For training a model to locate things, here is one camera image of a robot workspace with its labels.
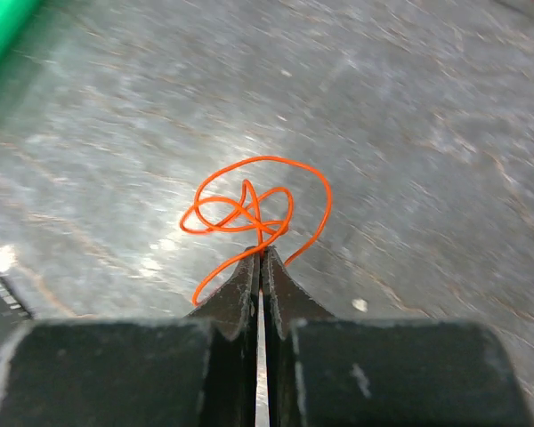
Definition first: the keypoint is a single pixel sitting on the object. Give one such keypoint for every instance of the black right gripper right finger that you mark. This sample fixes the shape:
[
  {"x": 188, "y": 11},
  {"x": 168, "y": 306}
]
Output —
[{"x": 328, "y": 371}]

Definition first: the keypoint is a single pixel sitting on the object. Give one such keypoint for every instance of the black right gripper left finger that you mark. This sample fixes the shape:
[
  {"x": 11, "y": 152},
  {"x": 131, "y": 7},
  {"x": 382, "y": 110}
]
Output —
[{"x": 198, "y": 370}]

